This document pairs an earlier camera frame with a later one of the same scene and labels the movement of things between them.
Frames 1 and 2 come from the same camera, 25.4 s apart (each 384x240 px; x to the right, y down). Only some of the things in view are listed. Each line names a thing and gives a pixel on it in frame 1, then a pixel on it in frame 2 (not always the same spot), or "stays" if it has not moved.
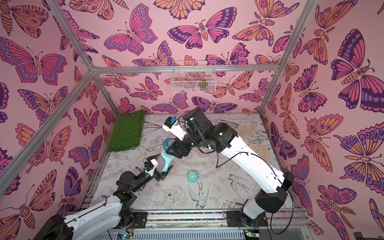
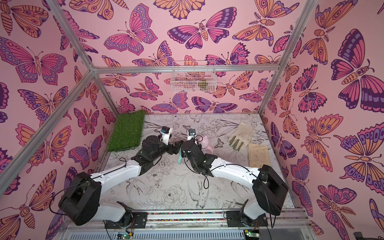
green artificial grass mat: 127,131 stays
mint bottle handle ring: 168,158 to 180,157
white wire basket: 193,77 stays
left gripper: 162,176 to 176,148
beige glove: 263,150 stays
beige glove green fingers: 246,131 stays
